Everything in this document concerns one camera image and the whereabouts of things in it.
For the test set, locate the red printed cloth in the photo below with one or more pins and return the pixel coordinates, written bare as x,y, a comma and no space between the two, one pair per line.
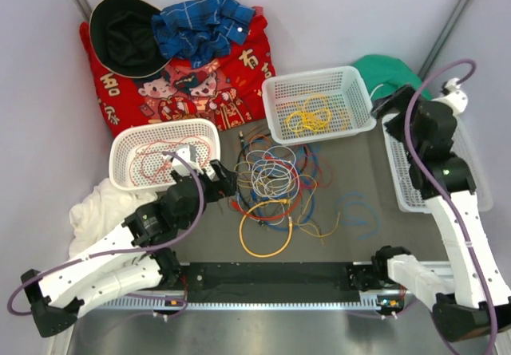
227,90

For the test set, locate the grey corner post right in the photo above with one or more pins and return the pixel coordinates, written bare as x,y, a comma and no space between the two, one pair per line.
452,21

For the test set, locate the white oval perforated basket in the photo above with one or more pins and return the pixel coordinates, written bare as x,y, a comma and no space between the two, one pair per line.
135,160

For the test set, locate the blue plaid shirt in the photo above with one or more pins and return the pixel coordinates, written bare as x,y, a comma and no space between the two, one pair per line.
201,30

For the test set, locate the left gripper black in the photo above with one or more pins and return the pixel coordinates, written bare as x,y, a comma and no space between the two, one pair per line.
227,184

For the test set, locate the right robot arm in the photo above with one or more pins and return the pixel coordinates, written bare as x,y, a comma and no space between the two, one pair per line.
448,189

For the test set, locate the green cloth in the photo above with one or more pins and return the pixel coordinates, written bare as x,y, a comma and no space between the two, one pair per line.
383,75

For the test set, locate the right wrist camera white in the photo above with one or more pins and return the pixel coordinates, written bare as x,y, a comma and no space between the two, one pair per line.
453,96

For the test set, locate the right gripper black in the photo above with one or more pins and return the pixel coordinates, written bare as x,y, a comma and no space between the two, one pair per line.
397,100

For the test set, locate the white rectangular basket, middle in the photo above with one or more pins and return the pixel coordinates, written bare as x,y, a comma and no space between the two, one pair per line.
325,104

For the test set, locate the white cloth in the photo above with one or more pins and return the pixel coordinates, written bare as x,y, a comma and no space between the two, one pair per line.
100,212

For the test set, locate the white rectangular basket, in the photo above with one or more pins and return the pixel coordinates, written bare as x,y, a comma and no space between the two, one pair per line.
325,104
409,199

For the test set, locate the white rectangular basket, right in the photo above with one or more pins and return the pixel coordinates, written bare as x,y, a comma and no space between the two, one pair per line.
409,199

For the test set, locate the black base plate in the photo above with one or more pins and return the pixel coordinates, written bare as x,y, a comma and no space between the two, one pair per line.
269,282

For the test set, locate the black hat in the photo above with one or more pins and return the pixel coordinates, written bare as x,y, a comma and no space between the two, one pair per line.
122,38

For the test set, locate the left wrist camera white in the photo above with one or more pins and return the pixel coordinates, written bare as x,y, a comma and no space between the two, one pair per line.
183,157

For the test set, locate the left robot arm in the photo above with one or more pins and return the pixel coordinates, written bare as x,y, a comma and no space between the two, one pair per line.
136,255

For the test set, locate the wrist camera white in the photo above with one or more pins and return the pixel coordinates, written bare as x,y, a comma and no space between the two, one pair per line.
453,96
183,157

